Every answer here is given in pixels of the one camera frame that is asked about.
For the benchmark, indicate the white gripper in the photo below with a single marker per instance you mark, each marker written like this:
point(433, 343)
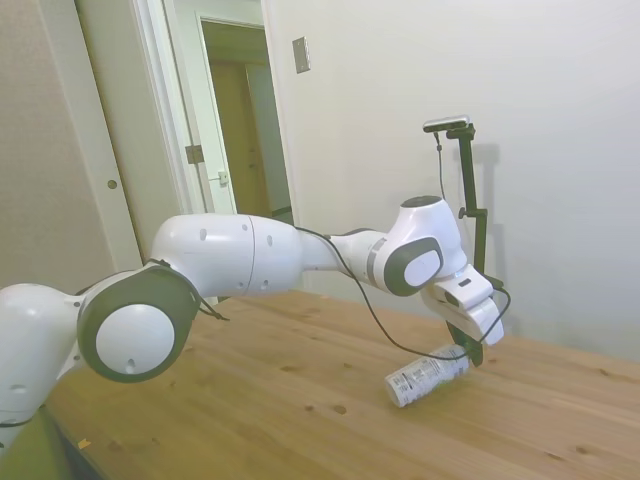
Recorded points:
point(482, 320)

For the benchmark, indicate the plastic water bottle green cap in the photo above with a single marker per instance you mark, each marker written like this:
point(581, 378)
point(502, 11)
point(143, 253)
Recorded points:
point(420, 377)

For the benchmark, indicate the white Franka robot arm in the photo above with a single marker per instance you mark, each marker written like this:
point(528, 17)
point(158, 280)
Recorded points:
point(225, 255)

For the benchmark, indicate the metal door latch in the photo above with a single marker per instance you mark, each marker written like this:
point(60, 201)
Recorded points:
point(223, 178)

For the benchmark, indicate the metal door hinge plate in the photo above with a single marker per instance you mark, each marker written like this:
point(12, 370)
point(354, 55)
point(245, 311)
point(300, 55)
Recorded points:
point(194, 154)

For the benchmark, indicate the white open door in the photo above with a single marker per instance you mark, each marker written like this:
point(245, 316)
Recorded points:
point(195, 75)

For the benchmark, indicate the round metal door knob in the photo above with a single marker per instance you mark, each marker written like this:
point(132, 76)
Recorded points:
point(111, 184)

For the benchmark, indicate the small yellow paper scrap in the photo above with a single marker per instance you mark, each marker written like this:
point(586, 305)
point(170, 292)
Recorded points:
point(84, 442)

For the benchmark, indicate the beige closet door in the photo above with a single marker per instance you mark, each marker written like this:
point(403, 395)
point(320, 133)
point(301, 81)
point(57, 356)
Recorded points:
point(115, 100)

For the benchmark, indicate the black jointed camera stand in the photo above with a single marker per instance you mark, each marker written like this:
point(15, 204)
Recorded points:
point(472, 200)

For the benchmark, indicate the grey exterior camera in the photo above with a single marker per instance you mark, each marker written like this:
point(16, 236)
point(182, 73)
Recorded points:
point(446, 123)

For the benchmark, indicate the grey wall switch plate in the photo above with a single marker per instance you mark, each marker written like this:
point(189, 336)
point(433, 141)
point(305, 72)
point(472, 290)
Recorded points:
point(301, 55)

